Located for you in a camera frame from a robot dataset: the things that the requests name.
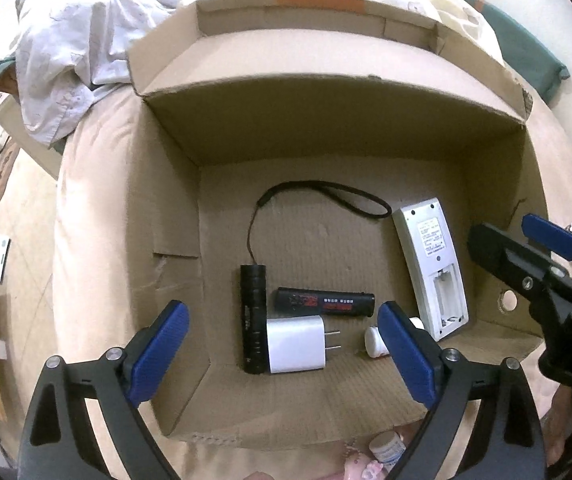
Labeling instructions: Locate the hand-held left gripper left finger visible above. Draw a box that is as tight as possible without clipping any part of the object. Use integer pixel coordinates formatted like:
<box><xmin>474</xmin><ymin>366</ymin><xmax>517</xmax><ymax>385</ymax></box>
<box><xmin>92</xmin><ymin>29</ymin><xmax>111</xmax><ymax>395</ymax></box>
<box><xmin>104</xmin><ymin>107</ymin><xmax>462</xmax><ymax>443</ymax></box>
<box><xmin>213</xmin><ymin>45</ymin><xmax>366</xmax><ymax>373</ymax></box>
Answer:
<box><xmin>16</xmin><ymin>300</ymin><xmax>190</xmax><ymax>480</ymax></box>

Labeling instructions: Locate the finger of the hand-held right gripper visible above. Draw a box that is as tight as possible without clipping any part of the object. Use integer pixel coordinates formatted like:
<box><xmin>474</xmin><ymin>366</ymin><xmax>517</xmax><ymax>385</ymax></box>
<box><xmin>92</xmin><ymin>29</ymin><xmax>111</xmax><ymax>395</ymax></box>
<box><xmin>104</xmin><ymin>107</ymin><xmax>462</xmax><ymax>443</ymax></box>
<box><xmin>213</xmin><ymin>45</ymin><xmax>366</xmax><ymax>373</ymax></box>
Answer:
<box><xmin>522</xmin><ymin>213</ymin><xmax>572</xmax><ymax>281</ymax></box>
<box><xmin>467</xmin><ymin>222</ymin><xmax>572</xmax><ymax>311</ymax></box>

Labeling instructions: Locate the pink toy figure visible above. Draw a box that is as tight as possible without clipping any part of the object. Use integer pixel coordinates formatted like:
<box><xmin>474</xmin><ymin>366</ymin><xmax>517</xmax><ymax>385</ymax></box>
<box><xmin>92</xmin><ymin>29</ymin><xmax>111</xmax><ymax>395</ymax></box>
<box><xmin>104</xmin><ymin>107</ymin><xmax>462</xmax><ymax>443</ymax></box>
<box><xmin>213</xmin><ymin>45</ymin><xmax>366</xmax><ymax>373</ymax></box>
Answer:
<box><xmin>341</xmin><ymin>452</ymin><xmax>387</xmax><ymax>480</ymax></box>

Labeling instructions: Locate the black flashlight with strap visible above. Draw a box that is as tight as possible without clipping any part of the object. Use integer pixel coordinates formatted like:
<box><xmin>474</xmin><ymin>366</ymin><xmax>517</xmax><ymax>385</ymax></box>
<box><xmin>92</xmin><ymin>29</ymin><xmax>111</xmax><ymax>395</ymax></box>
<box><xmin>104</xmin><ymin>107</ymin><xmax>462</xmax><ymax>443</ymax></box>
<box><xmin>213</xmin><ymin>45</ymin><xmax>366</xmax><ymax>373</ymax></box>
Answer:
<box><xmin>240</xmin><ymin>180</ymin><xmax>391</xmax><ymax>376</ymax></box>

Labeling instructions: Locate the black battery with red label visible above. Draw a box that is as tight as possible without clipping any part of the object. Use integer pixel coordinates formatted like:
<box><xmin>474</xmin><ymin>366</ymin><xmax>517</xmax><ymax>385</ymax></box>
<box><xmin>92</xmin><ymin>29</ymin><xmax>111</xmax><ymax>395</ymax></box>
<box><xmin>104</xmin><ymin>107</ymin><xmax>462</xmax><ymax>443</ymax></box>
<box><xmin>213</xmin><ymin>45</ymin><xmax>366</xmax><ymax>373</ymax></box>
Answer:
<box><xmin>276</xmin><ymin>287</ymin><xmax>377</xmax><ymax>318</ymax></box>

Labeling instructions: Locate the lavender blanket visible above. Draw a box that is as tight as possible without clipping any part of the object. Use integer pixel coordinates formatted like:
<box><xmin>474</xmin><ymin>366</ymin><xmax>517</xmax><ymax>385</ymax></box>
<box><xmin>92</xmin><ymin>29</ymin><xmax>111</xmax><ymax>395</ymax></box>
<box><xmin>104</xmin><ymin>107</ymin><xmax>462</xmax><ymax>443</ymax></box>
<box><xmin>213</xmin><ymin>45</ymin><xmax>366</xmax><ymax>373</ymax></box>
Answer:
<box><xmin>13</xmin><ymin>0</ymin><xmax>227</xmax><ymax>146</ymax></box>

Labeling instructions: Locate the white pill bottle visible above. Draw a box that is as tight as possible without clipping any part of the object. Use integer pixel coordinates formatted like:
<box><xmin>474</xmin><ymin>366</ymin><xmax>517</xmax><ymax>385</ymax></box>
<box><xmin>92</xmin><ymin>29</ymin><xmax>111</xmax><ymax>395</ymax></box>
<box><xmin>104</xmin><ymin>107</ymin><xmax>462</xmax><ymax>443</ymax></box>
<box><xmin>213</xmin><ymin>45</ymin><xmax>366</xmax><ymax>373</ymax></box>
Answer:
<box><xmin>364</xmin><ymin>316</ymin><xmax>425</xmax><ymax>359</ymax></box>
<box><xmin>368</xmin><ymin>430</ymin><xmax>409</xmax><ymax>473</ymax></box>

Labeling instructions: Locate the green headboard cushion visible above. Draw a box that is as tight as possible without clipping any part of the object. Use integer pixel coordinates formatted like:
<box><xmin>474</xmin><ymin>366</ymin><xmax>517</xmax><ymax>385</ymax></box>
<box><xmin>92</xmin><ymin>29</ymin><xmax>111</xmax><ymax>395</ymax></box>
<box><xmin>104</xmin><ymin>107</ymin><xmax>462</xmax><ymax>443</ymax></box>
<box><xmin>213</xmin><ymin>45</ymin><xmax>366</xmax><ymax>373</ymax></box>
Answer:
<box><xmin>421</xmin><ymin>0</ymin><xmax>571</xmax><ymax>106</ymax></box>

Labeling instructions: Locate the white remote control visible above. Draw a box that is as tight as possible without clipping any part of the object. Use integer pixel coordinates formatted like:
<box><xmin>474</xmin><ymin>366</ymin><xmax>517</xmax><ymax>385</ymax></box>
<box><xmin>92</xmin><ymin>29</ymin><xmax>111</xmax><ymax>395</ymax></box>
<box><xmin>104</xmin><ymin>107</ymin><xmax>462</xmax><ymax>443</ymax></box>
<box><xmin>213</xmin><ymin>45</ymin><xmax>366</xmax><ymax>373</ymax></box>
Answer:
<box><xmin>392</xmin><ymin>197</ymin><xmax>469</xmax><ymax>342</ymax></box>

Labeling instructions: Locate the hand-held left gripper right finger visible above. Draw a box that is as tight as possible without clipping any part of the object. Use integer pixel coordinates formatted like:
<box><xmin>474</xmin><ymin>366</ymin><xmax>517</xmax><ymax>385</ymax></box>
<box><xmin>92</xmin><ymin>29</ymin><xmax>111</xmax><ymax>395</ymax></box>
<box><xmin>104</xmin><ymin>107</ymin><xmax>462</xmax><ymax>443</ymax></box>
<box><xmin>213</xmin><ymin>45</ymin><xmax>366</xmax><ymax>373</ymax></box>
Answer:
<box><xmin>377</xmin><ymin>301</ymin><xmax>549</xmax><ymax>480</ymax></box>

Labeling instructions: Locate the white charger plug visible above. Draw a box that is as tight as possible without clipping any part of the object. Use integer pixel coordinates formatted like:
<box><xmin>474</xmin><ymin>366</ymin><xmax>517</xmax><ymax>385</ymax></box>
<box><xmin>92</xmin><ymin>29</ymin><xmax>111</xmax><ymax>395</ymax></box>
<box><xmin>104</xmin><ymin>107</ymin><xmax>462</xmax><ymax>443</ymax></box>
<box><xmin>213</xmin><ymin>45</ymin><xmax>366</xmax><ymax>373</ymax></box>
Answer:
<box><xmin>265</xmin><ymin>314</ymin><xmax>343</xmax><ymax>375</ymax></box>

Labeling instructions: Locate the brown cardboard box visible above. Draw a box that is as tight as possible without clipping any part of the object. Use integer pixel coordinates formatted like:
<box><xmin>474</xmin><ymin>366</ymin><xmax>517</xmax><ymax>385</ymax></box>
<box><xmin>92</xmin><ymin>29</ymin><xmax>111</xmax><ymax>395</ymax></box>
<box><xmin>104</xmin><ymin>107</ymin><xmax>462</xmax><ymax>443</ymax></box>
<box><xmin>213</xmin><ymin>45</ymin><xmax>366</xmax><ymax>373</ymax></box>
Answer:
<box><xmin>52</xmin><ymin>0</ymin><xmax>549</xmax><ymax>453</ymax></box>

